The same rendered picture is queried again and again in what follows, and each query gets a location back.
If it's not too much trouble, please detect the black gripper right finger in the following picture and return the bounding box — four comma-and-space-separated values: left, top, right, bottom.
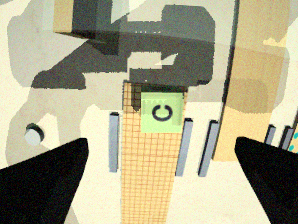
234, 136, 298, 224

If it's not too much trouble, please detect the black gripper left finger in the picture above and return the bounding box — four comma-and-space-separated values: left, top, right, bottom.
0, 137, 89, 224

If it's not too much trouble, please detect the light green cube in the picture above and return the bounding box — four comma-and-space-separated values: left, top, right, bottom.
141, 85, 185, 133

